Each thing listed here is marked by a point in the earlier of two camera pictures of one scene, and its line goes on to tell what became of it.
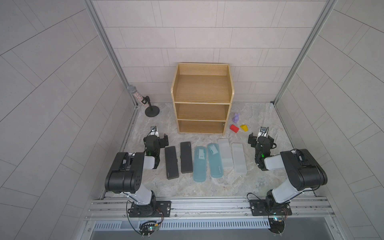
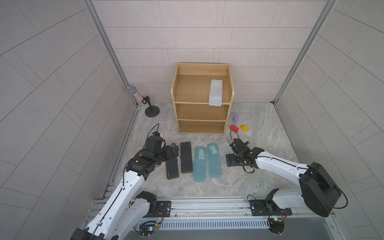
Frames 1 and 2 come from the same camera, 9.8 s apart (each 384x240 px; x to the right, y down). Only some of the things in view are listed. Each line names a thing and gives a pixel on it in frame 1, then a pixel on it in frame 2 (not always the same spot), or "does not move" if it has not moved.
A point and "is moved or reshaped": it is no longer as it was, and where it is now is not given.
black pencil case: x=186 y=158 does not move
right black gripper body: x=255 y=144 to x=235 y=160
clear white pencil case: x=239 y=158 is moved or reshaped
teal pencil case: x=199 y=168 does not move
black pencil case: x=171 y=162 does not move
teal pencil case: x=215 y=160 does not move
